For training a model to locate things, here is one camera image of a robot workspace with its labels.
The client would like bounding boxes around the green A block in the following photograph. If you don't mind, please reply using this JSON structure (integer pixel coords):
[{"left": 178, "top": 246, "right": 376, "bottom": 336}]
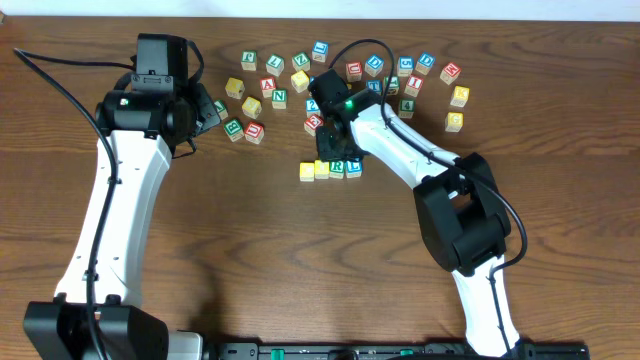
[{"left": 214, "top": 100, "right": 229, "bottom": 120}]

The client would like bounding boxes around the yellow K block left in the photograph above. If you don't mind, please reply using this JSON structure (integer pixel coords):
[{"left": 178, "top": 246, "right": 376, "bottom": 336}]
[{"left": 225, "top": 77, "right": 245, "bottom": 100}]

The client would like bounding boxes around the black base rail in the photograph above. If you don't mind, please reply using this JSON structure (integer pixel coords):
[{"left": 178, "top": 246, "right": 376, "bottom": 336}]
[{"left": 202, "top": 342, "right": 591, "bottom": 360}]

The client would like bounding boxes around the yellow S block centre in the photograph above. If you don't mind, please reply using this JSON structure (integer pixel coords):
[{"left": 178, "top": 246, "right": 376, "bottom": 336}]
[{"left": 291, "top": 70, "right": 310, "bottom": 93}]

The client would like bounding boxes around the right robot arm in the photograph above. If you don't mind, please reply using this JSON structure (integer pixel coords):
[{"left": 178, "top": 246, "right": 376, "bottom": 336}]
[{"left": 308, "top": 69, "right": 521, "bottom": 357}]

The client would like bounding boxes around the green B block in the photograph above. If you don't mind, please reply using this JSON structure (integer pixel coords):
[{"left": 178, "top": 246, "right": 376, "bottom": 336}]
[{"left": 223, "top": 118, "right": 244, "bottom": 142}]

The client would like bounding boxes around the green N block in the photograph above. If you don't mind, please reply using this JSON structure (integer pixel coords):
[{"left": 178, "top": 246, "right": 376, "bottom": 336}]
[{"left": 271, "top": 89, "right": 288, "bottom": 109}]

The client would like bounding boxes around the blue D block left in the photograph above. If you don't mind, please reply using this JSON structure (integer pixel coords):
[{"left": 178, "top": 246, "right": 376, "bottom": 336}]
[{"left": 365, "top": 54, "right": 384, "bottom": 77}]

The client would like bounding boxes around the red u block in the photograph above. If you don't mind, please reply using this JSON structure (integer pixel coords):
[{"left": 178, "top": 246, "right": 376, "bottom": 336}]
[
  {"left": 345, "top": 62, "right": 363, "bottom": 83},
  {"left": 244, "top": 122, "right": 265, "bottom": 144}
]

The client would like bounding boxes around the blue block top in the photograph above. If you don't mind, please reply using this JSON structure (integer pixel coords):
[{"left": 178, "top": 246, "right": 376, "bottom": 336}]
[{"left": 312, "top": 41, "right": 329, "bottom": 63}]

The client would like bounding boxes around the yellow block far right upper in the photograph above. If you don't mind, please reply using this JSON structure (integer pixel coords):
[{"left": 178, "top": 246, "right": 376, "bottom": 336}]
[{"left": 450, "top": 85, "right": 470, "bottom": 108}]

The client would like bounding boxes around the yellow s block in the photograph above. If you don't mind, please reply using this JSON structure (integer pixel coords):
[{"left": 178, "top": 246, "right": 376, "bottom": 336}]
[
  {"left": 291, "top": 70, "right": 310, "bottom": 93},
  {"left": 242, "top": 96, "right": 262, "bottom": 119}
]

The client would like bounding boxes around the red U block upper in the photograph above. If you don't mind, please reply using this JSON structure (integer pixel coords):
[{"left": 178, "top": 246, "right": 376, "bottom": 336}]
[{"left": 345, "top": 62, "right": 363, "bottom": 83}]

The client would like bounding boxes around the blue G block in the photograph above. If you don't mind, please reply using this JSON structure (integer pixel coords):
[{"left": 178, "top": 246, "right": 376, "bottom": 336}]
[{"left": 397, "top": 56, "right": 414, "bottom": 77}]

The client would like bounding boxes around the green 4 block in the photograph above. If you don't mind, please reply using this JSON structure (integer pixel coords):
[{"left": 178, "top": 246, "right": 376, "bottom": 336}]
[{"left": 398, "top": 99, "right": 415, "bottom": 119}]

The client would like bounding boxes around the yellow C block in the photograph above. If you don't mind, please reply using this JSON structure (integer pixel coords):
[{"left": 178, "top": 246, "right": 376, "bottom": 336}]
[{"left": 299, "top": 162, "right": 315, "bottom": 182}]

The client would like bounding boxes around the red U block lower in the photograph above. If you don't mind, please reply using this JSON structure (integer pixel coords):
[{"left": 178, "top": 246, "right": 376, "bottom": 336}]
[{"left": 244, "top": 122, "right": 265, "bottom": 144}]

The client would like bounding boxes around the blue 2 block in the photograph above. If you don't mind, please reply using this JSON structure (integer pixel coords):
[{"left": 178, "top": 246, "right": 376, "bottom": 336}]
[{"left": 305, "top": 98, "right": 321, "bottom": 118}]

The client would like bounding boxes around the yellow block far right lower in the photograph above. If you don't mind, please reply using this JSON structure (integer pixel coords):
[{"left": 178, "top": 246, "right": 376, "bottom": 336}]
[{"left": 445, "top": 112, "right": 464, "bottom": 133}]

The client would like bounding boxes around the green L block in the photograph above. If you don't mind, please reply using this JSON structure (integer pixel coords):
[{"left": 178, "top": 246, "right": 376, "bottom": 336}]
[{"left": 266, "top": 54, "right": 285, "bottom": 77}]

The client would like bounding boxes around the blue L block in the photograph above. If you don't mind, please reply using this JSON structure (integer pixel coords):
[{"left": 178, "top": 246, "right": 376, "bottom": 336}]
[{"left": 345, "top": 161, "right": 363, "bottom": 178}]

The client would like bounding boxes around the red I block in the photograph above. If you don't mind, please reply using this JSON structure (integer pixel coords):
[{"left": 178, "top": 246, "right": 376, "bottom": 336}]
[{"left": 404, "top": 75, "right": 424, "bottom": 98}]

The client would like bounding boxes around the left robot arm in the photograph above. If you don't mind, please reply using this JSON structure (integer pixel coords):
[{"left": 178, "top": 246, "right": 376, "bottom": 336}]
[{"left": 23, "top": 33, "right": 221, "bottom": 359}]

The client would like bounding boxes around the red A block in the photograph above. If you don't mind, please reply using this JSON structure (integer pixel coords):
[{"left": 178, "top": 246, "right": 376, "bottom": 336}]
[{"left": 259, "top": 76, "right": 277, "bottom": 98}]

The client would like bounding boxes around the blue D block right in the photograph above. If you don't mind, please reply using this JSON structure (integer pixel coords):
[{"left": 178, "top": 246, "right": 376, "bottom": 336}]
[{"left": 415, "top": 52, "right": 436, "bottom": 75}]

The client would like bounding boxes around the red E block upper right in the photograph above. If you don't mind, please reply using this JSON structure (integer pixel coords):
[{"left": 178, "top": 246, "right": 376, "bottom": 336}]
[{"left": 440, "top": 62, "right": 461, "bottom": 85}]

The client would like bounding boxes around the blue T block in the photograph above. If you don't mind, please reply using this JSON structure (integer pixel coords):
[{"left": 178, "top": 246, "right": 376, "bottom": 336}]
[{"left": 366, "top": 80, "right": 382, "bottom": 95}]

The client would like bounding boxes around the green R block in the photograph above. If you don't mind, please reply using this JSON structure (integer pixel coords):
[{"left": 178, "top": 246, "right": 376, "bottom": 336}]
[{"left": 329, "top": 161, "right": 345, "bottom": 179}]

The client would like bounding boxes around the blue d block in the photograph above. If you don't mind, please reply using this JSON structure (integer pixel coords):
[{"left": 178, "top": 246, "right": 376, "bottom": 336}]
[
  {"left": 365, "top": 54, "right": 384, "bottom": 77},
  {"left": 415, "top": 52, "right": 436, "bottom": 75}
]

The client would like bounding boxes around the green Z block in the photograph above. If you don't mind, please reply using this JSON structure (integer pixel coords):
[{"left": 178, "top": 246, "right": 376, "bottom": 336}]
[{"left": 292, "top": 52, "right": 311, "bottom": 72}]

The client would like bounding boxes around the yellow S block left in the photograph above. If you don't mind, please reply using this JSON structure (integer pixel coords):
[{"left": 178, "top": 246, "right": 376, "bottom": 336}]
[{"left": 242, "top": 96, "right": 262, "bottom": 119}]

